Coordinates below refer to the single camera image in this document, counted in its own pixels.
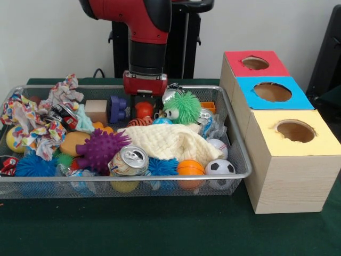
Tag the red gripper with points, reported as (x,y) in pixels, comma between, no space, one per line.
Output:
(145,85)

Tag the plain wooden cube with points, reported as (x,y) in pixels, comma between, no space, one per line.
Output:
(96,111)

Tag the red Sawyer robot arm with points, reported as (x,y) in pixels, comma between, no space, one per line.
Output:
(144,26)

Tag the clear mesh bin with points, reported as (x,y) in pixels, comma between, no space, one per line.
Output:
(242,160)

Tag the wooden box with three holes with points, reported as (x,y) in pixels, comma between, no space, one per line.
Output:
(287,181)

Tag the small red ball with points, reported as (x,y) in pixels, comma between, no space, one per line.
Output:
(144,110)

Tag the orange striped tiger toy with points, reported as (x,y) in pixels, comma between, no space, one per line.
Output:
(139,121)

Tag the purple toy block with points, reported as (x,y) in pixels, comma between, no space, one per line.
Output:
(117,108)

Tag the green fuzzy toy with eyes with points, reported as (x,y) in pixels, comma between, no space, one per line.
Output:
(184,108)

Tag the cream knitted cloth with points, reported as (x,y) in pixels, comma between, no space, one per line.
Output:
(170,143)

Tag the crushed silver can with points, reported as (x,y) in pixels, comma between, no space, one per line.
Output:
(130,160)

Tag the orange toy block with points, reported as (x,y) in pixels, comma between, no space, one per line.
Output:
(209,106)

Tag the purple spiky ball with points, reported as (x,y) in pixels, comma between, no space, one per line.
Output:
(101,150)

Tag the small orange basketball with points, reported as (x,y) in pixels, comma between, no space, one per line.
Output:
(190,168)

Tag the orange foam ball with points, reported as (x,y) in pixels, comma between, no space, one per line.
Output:
(72,143)

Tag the small soccer ball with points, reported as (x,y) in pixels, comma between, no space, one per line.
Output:
(220,168)

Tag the colourful patterned cloth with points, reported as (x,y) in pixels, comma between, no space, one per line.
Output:
(37,125)

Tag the blue spiky ball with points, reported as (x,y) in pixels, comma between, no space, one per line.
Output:
(36,165)

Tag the yellow ball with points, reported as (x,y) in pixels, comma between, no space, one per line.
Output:
(10,141)

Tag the black chair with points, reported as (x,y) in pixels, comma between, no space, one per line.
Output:
(330,58)

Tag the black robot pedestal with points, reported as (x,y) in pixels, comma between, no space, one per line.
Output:
(186,48)

